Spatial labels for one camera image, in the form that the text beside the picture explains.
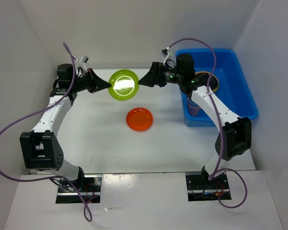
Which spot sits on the green plastic plate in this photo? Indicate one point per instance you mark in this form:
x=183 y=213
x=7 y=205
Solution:
x=124 y=85

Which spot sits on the green-rimmed bamboo woven plate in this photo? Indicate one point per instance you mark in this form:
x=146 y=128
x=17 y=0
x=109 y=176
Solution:
x=216 y=87

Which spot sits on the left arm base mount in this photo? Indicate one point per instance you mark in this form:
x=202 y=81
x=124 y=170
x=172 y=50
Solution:
x=90 y=190

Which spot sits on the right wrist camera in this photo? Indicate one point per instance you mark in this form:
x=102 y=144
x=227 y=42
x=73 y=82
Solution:
x=166 y=53

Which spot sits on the blue plastic bin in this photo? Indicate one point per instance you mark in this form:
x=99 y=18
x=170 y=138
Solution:
x=233 y=89

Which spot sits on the blue plastic cup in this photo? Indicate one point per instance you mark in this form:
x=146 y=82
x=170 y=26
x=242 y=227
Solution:
x=191 y=103

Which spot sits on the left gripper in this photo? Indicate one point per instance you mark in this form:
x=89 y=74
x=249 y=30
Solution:
x=96 y=84

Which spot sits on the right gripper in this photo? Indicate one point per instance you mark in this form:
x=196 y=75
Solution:
x=155 y=76

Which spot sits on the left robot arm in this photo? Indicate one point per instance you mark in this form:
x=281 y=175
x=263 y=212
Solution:
x=66 y=75

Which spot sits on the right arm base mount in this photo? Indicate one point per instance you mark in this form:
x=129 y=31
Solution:
x=200 y=190

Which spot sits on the black plastic plate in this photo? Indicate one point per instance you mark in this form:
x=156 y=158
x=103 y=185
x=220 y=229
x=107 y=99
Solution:
x=212 y=80

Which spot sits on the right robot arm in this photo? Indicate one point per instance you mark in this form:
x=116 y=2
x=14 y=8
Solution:
x=235 y=132

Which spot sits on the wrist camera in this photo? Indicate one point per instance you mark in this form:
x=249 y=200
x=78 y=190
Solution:
x=166 y=53
x=81 y=63

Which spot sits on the orange plastic plate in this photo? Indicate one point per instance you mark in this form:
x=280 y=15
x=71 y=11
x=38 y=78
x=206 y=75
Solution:
x=139 y=119

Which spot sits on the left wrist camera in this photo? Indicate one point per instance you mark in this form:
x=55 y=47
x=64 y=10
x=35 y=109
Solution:
x=81 y=63

